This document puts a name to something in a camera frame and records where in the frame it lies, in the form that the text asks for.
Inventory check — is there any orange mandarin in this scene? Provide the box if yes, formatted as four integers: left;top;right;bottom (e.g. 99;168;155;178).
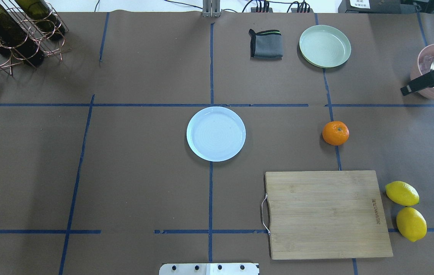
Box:
322;121;350;146

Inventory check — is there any light blue plate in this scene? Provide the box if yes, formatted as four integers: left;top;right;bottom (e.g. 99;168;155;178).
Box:
186;107;247;162

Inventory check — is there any light green plate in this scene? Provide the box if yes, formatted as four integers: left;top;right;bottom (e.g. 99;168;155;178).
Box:
298;25;352;68

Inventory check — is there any pink bowl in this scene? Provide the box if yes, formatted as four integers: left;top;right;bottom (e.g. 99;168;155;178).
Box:
410;44;434;100

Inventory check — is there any lower yellow lemon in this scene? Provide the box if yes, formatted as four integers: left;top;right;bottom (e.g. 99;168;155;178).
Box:
385;181;420;207

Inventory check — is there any yellow lemon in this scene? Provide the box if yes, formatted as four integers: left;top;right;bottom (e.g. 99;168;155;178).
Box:
396;207;427;242
385;181;420;207

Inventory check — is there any upper yellow lemon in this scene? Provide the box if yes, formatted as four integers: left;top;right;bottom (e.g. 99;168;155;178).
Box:
396;207;427;242

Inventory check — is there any far power strip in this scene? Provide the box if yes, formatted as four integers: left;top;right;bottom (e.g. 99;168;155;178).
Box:
287;0;312;13

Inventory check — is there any power strip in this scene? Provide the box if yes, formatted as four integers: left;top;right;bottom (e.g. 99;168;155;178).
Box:
249;0;273;13
287;0;312;13

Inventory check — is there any grey folded cloth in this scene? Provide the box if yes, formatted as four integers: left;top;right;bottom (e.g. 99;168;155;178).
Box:
249;29;284;60

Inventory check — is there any bamboo cutting board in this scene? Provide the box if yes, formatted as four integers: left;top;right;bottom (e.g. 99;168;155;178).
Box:
263;170;393;260

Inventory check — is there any near power strip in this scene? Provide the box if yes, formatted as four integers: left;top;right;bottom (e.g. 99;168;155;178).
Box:
249;0;273;13

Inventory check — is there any dark wine bottle upper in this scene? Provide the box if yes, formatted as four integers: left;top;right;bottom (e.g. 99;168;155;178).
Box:
15;0;65;41

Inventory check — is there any dark wine bottle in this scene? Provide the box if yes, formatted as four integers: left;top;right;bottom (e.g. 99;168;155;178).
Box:
0;4;44;67
15;0;65;41

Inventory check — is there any dark wine bottle lower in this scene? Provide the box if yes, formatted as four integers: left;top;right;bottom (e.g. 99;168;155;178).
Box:
0;4;44;67

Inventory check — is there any aluminium frame post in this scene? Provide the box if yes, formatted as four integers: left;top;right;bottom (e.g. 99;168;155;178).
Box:
202;0;222;18

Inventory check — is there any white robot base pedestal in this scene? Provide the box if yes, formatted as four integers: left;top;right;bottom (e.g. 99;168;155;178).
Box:
159;262;260;275

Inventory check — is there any copper wire bottle rack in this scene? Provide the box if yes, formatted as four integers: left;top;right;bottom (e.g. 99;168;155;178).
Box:
0;0;72;75

